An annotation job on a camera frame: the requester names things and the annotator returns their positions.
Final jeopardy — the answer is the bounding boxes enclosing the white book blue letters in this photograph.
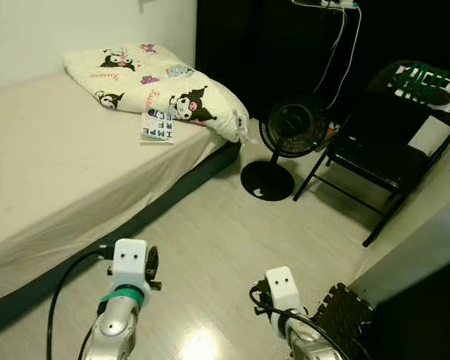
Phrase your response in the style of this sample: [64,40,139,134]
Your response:
[140,109,177,145]

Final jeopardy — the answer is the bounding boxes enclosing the black foam floor mat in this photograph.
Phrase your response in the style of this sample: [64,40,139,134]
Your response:
[313,283,377,360]

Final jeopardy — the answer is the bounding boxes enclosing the mattress with beige sheet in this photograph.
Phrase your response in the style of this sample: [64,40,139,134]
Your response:
[0,71,245,305]

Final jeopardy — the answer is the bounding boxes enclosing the black folding chair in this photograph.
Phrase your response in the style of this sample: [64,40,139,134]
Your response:
[292,60,450,248]

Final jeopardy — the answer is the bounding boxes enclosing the white paper sheet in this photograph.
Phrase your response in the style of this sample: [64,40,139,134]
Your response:
[409,116,450,157]

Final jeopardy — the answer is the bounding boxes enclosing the tall black case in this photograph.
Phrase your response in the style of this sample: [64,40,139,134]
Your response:
[196,0,450,140]

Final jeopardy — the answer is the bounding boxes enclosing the green white printed item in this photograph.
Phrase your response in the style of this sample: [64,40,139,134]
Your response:
[390,64,450,113]

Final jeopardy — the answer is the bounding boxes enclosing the white power strip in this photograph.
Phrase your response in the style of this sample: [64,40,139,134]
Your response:
[319,0,361,11]

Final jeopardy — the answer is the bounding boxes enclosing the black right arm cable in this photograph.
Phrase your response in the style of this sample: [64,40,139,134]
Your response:
[249,281,368,360]

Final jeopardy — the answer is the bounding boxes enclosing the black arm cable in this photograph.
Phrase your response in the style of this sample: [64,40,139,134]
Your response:
[46,247,113,360]
[249,281,368,360]

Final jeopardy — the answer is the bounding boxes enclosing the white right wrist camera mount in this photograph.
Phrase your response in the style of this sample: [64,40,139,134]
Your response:
[265,266,301,312]

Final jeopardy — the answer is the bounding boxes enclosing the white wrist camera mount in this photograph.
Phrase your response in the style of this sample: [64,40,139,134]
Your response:
[265,266,301,312]
[111,238,149,295]

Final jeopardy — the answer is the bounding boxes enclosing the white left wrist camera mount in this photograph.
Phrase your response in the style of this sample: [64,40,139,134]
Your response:
[111,238,149,295]

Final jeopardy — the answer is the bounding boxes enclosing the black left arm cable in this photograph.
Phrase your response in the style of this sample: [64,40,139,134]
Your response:
[46,247,113,360]

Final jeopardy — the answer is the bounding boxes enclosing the black pedestal fan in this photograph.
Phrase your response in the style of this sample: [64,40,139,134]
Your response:
[240,94,332,202]

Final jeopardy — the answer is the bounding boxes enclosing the white power cable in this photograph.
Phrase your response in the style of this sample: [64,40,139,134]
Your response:
[326,7,361,110]
[315,7,347,95]

